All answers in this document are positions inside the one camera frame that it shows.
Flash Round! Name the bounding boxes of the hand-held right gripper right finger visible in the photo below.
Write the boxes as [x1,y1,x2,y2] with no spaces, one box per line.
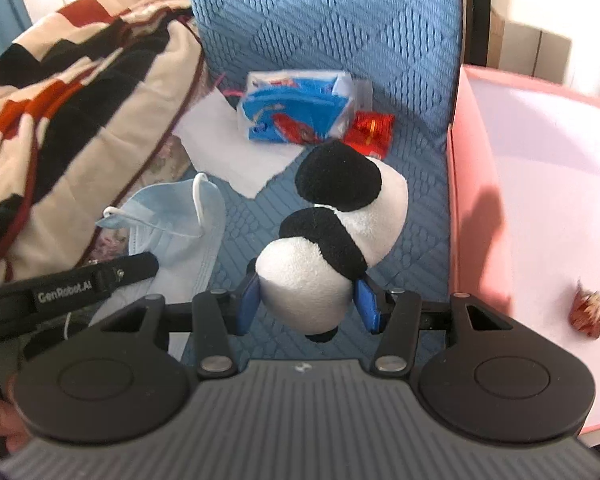
[355,277,514,377]

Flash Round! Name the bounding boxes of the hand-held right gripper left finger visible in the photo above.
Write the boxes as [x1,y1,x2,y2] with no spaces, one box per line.
[100,257,261,379]

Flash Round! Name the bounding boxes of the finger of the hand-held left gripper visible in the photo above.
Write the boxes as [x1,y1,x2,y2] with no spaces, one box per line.
[97,252,161,295]

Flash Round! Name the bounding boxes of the light blue face mask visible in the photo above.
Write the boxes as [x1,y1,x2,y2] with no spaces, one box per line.
[64,172,227,356]

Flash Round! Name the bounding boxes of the panda plush toy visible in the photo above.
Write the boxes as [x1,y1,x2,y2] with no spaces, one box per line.
[255,140,411,343]

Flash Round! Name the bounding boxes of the pink cardboard box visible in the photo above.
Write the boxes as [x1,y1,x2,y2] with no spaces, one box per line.
[447,63,600,436]

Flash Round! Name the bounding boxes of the red snack packet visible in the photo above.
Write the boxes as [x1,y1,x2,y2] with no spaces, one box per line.
[342,111,395,161]

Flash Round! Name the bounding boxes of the blue tissue pack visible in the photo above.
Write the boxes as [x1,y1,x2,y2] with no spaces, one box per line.
[237,70,353,146]

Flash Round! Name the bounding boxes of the small candy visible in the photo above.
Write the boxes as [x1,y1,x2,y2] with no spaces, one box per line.
[569,277,600,338]

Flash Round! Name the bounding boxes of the white tissue paper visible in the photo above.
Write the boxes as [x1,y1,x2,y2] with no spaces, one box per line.
[172,87,308,200]

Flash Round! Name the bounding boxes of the red black white striped blanket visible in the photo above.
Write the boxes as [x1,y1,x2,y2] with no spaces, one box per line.
[0,0,208,276]

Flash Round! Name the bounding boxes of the blue textured mat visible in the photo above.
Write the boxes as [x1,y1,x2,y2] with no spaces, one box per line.
[182,0,468,361]

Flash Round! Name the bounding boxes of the pink string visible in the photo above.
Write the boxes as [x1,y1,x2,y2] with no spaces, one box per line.
[215,72,245,103]

